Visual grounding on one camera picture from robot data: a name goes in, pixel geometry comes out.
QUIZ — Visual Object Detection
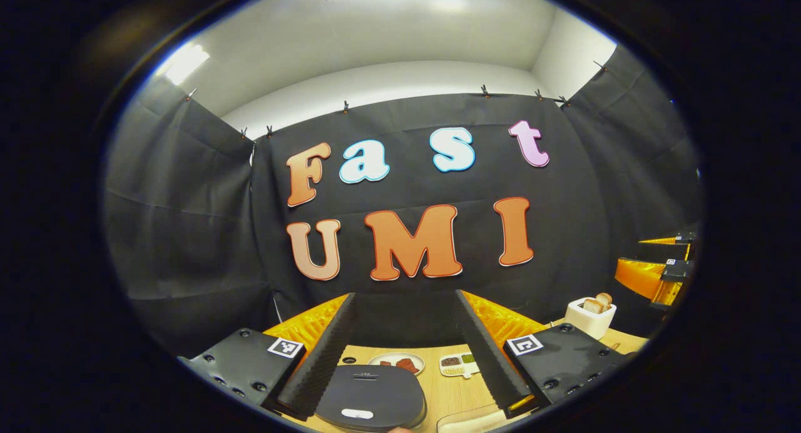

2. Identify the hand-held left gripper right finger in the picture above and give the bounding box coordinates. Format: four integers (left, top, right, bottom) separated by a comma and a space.
454, 289, 630, 419

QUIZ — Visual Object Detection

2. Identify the narrow ceiling light panel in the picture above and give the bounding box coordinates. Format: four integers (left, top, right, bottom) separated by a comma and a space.
164, 43, 211, 86

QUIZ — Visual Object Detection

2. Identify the white divided bean dish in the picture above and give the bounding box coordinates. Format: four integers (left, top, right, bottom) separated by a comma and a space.
439, 352, 481, 379

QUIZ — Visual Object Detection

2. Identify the white toaster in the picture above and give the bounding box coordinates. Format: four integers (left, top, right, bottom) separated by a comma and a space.
564, 293, 618, 340

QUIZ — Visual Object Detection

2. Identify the white round plate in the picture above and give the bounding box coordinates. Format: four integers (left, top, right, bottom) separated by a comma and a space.
367, 352, 426, 376

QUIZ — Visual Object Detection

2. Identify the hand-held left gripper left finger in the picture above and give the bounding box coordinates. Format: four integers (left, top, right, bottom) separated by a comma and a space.
177, 292, 359, 421

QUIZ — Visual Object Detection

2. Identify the black silver rice cooker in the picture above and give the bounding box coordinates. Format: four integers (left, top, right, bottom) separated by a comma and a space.
315, 364, 428, 432

